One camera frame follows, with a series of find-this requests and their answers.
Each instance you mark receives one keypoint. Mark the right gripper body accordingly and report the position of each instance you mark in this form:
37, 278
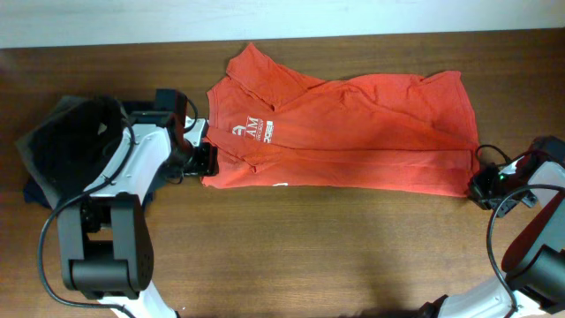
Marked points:
488, 187

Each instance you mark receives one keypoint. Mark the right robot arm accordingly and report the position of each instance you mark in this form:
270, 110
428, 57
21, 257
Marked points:
529, 280

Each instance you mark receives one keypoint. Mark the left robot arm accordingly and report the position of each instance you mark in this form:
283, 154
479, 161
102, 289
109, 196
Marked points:
105, 246

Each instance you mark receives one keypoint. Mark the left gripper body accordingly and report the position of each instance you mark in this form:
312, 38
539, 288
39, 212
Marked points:
201, 162

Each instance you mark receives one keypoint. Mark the dark folded clothes pile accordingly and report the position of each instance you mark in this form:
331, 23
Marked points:
81, 142

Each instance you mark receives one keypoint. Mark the orange t-shirt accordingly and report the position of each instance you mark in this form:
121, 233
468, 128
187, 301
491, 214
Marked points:
273, 126

